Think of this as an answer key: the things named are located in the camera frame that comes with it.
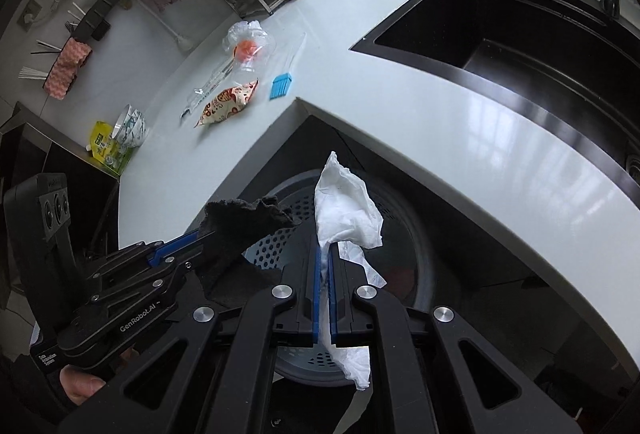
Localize dark grey rag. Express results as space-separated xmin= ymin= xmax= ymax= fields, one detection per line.
xmin=195 ymin=196 xmax=299 ymax=311

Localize white paper tissue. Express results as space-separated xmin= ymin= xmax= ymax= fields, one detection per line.
xmin=314 ymin=151 xmax=386 ymax=391

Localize red white snack bag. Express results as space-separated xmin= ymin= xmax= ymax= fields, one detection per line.
xmin=195 ymin=79 xmax=259 ymax=128

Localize blue silicone basting brush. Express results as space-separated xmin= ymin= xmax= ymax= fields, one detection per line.
xmin=269 ymin=32 xmax=307 ymax=101

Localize grey perforated trash bin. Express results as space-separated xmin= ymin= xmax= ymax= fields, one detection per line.
xmin=240 ymin=167 xmax=436 ymax=388

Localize black kitchen sink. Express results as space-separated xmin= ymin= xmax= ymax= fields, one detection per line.
xmin=352 ymin=0 xmax=639 ymax=202

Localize person's left hand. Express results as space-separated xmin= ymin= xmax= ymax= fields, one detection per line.
xmin=58 ymin=347 xmax=141 ymax=407

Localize yellow green packet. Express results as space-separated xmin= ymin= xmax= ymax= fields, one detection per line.
xmin=88 ymin=121 xmax=132 ymax=176

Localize stacked floral ceramic bowls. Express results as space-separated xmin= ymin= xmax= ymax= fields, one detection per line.
xmin=111 ymin=105 xmax=146 ymax=148

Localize clear packet with chopsticks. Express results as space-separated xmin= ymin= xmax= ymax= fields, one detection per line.
xmin=180 ymin=58 xmax=234 ymax=120

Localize white dish brush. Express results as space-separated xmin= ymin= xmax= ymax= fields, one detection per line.
xmin=134 ymin=0 xmax=195 ymax=53

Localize pink wavy sponge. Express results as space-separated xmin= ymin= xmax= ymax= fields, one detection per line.
xmin=43 ymin=37 xmax=92 ymax=101

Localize clear plastic cup orange lid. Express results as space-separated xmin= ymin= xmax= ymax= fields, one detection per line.
xmin=222 ymin=20 xmax=276 ymax=74

